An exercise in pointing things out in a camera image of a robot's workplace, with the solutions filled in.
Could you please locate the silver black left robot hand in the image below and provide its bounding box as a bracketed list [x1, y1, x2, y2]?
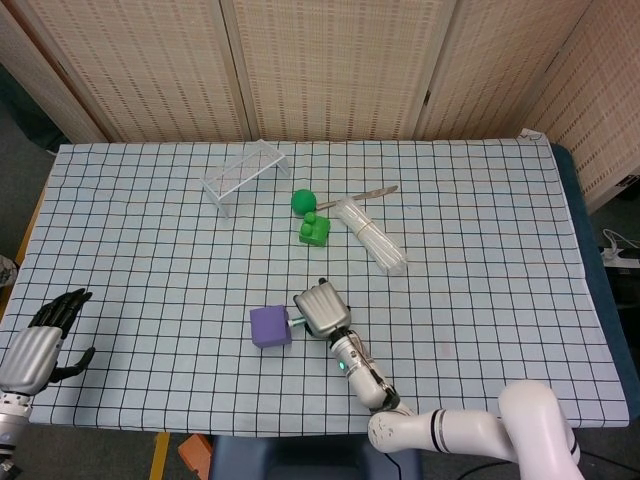
[0, 288, 96, 396]

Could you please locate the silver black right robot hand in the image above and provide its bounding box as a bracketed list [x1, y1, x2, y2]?
[292, 277, 353, 339]

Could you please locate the purple foam cube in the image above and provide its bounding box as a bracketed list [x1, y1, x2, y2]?
[249, 305, 293, 350]

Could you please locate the green toy building block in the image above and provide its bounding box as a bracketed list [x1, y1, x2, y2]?
[298, 211, 333, 248]

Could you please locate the bundle of clear sticks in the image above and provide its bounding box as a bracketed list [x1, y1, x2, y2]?
[333, 197, 409, 276]

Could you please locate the green ball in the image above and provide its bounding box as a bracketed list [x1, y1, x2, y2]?
[290, 188, 318, 216]

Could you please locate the metal knife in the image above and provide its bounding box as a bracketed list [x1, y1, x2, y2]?
[315, 185, 400, 210]

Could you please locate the dark blue chair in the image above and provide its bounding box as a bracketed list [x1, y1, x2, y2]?
[208, 433, 422, 480]

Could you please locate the black-checked white tablecloth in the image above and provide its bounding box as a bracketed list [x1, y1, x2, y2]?
[0, 138, 630, 435]

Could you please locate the orange object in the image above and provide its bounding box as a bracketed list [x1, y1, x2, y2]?
[178, 433, 212, 476]

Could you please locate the beige woven folding screen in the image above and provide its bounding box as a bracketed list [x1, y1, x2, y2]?
[0, 0, 640, 211]

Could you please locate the white wire mesh rack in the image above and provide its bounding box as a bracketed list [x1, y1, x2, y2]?
[200, 140, 291, 220]

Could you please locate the white cable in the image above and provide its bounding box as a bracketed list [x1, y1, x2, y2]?
[602, 228, 640, 251]

